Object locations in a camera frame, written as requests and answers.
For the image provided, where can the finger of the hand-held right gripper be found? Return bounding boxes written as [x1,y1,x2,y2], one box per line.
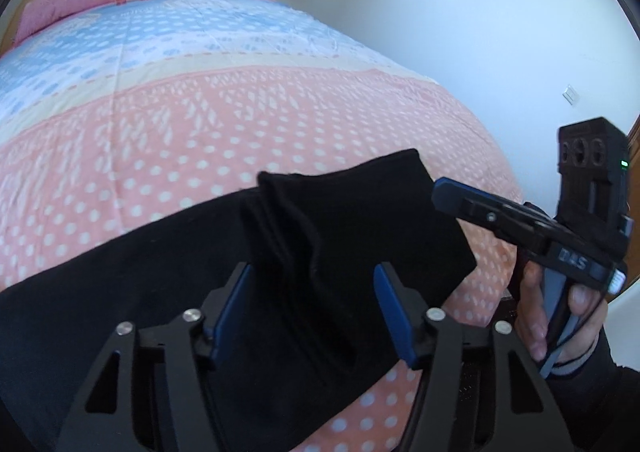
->
[432,177,556,257]

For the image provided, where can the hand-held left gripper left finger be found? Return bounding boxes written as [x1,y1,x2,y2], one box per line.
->
[55,262,253,452]

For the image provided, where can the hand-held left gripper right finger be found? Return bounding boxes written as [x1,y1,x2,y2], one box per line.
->
[374,262,576,452]

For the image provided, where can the black pants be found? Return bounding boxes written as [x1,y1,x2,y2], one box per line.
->
[0,148,478,452]

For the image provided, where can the person's right forearm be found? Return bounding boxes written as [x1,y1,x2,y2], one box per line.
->
[545,312,640,452]

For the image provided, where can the person's right hand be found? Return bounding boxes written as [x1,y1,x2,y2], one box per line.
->
[515,262,609,373]

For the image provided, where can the polka-dot bedspread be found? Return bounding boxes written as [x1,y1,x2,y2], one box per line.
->
[0,0,526,452]

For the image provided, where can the pink pillow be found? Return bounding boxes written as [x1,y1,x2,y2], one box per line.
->
[15,0,116,43]

